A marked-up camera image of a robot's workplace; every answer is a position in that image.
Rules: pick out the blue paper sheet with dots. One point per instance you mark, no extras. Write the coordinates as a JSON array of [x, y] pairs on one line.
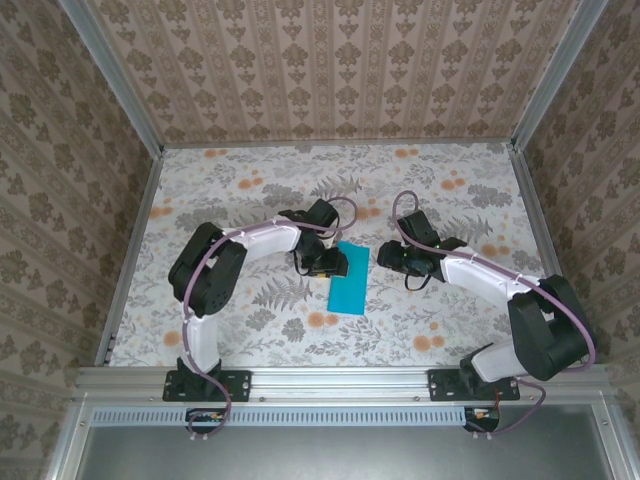
[[350, 290]]

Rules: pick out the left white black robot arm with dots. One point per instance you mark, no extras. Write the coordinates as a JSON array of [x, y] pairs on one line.
[[265, 242]]

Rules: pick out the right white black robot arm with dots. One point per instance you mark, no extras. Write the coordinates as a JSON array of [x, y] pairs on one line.
[[475, 275]]

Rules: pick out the floral patterned table cover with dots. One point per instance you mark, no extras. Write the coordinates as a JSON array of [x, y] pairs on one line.
[[400, 325]]

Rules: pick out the black controller board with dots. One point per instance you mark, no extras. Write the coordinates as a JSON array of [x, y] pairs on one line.
[[482, 422], [200, 425]]

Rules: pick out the grey metal panel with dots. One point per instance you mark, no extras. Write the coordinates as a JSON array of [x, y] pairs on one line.
[[340, 455]]

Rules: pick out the thin aluminium edge rail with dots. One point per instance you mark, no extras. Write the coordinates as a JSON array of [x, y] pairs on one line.
[[340, 143]]

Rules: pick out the long aluminium base rail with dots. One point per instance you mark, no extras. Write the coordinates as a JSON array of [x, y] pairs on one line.
[[340, 382]]

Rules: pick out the aluminium side rail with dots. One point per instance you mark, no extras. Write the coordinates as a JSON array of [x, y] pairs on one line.
[[129, 260], [549, 250]]

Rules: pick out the slanted aluminium frame post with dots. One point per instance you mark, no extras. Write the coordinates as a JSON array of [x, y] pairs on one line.
[[118, 82], [556, 75]]

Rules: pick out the aluminium frame profile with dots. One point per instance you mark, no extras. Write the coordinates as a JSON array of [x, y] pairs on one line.
[[67, 445], [605, 445]]

